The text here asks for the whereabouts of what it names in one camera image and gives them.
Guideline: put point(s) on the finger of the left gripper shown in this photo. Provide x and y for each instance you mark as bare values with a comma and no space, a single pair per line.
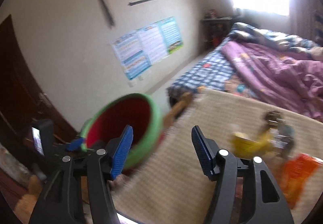
75,144

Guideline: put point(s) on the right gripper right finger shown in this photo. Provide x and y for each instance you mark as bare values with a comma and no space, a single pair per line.
262,198

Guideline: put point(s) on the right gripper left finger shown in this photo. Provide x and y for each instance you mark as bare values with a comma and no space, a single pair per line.
60,200

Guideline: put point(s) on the orange plastic snack bag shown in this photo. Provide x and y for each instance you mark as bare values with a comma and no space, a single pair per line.
294,175

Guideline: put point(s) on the dark wooden door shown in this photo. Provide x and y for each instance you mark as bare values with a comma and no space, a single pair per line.
22,99

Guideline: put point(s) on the green red plastic basin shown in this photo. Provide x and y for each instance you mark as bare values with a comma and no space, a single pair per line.
137,110

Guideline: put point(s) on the yellow snack wrapper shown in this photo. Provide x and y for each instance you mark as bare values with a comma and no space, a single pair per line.
246,147

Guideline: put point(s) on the grey blue crumpled wrapper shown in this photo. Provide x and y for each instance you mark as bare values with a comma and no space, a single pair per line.
281,135

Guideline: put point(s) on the purple quilt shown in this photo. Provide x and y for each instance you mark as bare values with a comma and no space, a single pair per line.
288,80

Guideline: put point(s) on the blue plaid bed sheet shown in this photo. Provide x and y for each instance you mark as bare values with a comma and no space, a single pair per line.
210,72

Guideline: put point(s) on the blue patchwork blanket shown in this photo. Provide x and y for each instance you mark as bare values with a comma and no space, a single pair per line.
275,40

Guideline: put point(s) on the dark side table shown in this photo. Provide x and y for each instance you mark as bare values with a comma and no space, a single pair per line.
214,30

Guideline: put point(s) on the blue educational wall posters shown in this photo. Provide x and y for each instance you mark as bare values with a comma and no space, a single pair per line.
137,51

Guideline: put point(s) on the dark hanging wall bracket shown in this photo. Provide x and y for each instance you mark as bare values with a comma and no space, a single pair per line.
108,13

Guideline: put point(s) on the grey wall rail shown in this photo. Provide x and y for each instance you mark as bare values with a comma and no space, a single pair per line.
134,3

